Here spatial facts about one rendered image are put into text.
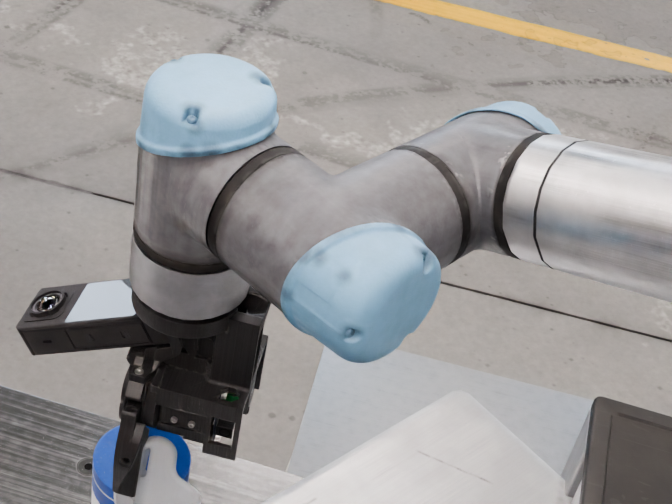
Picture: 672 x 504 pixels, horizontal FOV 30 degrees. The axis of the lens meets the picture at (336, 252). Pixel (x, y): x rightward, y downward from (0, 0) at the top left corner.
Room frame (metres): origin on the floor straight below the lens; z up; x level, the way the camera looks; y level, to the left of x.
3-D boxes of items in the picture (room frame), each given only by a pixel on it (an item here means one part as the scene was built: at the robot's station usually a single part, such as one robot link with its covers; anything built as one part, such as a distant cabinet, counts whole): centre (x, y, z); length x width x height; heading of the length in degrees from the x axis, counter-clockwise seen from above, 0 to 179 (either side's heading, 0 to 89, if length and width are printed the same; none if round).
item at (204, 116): (0.57, 0.08, 1.30); 0.09 x 0.08 x 0.11; 53
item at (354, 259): (0.52, -0.01, 1.30); 0.11 x 0.11 x 0.08; 53
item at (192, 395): (0.57, 0.08, 1.14); 0.09 x 0.08 x 0.12; 87
